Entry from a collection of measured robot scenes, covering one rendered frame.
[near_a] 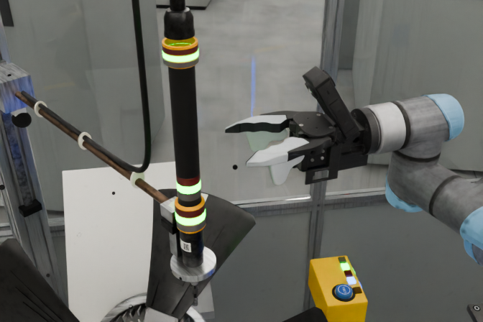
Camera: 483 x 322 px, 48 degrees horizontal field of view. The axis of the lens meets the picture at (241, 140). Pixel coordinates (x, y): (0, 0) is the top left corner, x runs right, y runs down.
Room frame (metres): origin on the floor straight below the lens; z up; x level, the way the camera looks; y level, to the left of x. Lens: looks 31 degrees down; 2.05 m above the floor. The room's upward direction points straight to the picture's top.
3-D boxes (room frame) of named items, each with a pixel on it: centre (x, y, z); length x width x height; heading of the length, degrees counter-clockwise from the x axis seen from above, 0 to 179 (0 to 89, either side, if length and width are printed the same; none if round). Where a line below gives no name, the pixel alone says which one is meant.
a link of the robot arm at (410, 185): (0.73, -0.29, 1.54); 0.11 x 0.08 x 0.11; 31
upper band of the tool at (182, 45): (0.62, 0.07, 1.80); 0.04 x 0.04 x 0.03
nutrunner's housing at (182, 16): (0.62, 0.07, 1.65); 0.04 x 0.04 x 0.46
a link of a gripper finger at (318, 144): (0.65, -0.09, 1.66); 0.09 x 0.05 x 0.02; 130
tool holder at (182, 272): (0.63, 0.08, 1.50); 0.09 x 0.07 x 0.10; 44
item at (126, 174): (0.84, 0.29, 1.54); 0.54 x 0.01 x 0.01; 44
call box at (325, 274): (0.97, -0.24, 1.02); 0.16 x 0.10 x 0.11; 9
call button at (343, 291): (0.92, -0.24, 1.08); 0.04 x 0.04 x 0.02
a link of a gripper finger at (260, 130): (0.70, -0.02, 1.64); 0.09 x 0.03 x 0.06; 87
